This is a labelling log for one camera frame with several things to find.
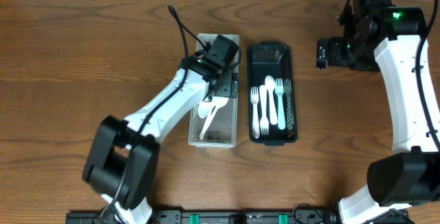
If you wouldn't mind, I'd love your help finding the clear plastic basket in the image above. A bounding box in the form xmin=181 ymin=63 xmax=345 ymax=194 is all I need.
xmin=188 ymin=32 xmax=241 ymax=148

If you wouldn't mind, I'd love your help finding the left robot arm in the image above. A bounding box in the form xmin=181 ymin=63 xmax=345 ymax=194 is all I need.
xmin=82 ymin=34 xmax=241 ymax=223

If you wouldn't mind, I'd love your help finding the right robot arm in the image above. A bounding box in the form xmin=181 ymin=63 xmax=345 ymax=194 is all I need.
xmin=316 ymin=0 xmax=439 ymax=223

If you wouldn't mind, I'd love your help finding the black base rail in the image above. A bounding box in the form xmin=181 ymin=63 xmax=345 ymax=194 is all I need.
xmin=65 ymin=208 xmax=412 ymax=224

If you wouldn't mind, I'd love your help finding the black plastic basket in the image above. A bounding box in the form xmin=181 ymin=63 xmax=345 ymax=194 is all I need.
xmin=247 ymin=43 xmax=298 ymax=146

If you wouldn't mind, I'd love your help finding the white spoon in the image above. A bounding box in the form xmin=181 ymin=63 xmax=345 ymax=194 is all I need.
xmin=265 ymin=76 xmax=278 ymax=125
xmin=206 ymin=96 xmax=228 ymax=120
xmin=197 ymin=101 xmax=212 ymax=119
xmin=199 ymin=98 xmax=229 ymax=139

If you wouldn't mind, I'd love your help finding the white fork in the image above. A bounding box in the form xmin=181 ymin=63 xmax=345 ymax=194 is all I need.
xmin=250 ymin=87 xmax=260 ymax=139
xmin=258 ymin=85 xmax=269 ymax=135

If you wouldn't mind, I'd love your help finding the pale green fork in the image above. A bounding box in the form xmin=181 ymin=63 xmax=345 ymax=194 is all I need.
xmin=275 ymin=78 xmax=286 ymax=130

